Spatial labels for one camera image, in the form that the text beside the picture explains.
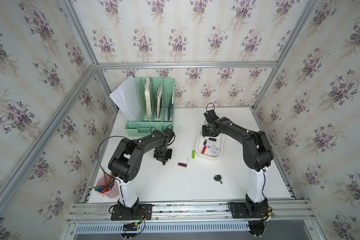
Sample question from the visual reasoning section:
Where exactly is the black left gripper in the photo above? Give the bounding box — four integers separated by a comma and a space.
154, 148, 173, 164

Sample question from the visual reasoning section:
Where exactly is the white storage box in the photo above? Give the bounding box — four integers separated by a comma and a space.
195, 129, 224, 160

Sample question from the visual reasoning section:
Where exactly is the red usb stick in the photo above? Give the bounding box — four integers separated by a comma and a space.
202, 145, 207, 154

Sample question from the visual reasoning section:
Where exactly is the lilac white usb drive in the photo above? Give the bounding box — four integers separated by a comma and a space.
211, 148, 220, 156

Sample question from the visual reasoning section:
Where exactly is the red swivel usb drive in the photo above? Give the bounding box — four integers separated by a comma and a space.
178, 163, 188, 168

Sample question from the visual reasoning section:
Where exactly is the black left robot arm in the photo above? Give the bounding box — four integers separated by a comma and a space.
108, 128, 176, 209

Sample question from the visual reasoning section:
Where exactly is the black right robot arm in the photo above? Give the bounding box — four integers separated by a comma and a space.
202, 110, 274, 204

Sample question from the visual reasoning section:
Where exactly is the black round key fob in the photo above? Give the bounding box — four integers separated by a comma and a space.
214, 175, 223, 184

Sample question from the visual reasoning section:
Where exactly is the brown edge book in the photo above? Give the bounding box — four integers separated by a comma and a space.
156, 84, 163, 119

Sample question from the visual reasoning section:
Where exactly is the green desk file organizer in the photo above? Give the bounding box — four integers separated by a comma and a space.
125, 78, 175, 137

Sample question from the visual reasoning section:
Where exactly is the pink pen cup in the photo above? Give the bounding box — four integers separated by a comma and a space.
95, 176, 120, 199

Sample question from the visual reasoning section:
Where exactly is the white paper stack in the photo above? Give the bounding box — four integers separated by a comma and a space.
109, 76, 141, 122

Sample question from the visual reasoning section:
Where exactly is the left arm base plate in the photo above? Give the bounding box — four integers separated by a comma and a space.
109, 203, 153, 221

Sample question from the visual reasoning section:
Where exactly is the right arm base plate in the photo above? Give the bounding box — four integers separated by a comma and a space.
228, 202, 273, 220

